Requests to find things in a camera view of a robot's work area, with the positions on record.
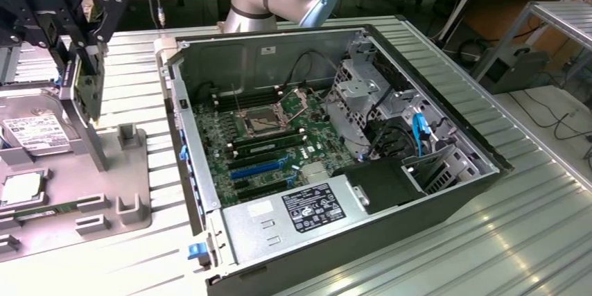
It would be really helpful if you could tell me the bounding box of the CPU socket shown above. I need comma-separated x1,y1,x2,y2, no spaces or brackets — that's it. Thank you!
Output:
235,103,298,138

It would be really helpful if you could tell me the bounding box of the black plastic fan shroud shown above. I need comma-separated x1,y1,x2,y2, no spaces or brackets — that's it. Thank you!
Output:
332,160,428,216

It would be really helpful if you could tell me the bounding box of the grey plastic parts rack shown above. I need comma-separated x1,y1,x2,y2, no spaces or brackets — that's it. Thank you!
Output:
0,101,155,263

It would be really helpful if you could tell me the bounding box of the thin metal locking lever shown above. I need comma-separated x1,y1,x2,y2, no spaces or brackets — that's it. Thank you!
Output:
230,82,247,116

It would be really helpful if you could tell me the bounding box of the hard disk in blue caddy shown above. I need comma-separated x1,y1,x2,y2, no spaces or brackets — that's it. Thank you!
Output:
0,79,78,158

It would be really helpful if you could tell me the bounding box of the blue disk wire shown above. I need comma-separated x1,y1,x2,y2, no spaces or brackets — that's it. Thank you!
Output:
410,112,434,160

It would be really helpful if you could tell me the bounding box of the black box device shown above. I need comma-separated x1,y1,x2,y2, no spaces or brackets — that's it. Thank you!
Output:
483,48,551,94

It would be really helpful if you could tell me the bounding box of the grey metal frame table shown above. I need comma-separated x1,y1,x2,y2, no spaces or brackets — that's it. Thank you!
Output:
471,0,592,86

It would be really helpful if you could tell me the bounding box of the white side table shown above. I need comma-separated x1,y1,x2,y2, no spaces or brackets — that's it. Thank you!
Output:
492,84,592,188

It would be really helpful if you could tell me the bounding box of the silver chipset heatsink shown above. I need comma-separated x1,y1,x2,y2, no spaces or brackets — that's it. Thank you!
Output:
300,163,332,181

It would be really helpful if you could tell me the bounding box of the blue case latch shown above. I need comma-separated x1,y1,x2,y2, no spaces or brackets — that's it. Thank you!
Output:
186,243,207,262

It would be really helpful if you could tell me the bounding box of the green RAM stick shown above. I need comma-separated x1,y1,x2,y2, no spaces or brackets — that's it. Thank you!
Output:
0,201,102,225
236,135,304,156

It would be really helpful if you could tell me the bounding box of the perforated metal disk bay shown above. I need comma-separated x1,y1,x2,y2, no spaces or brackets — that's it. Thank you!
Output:
323,58,420,148

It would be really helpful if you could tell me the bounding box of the blue expansion slot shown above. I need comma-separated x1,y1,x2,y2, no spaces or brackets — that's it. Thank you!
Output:
228,159,287,180

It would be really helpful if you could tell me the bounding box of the open black PC case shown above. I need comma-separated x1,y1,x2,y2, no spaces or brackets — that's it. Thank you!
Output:
154,24,515,288

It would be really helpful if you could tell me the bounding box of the silver CPU chip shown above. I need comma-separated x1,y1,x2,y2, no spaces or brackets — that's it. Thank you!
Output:
0,173,48,207

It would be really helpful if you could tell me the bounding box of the black wire inside case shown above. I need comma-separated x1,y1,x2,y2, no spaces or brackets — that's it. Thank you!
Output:
283,51,342,89

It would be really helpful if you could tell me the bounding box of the grey power supply unit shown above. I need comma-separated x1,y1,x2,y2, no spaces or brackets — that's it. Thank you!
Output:
220,174,372,266

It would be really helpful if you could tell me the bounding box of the green motherboard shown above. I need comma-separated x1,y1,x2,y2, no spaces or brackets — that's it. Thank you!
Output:
192,87,340,207

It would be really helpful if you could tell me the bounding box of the black cable on white table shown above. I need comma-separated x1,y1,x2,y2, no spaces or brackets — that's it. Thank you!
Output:
524,90,592,144

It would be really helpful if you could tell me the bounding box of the black graphics card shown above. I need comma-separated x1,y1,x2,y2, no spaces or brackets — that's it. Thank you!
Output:
48,0,111,128

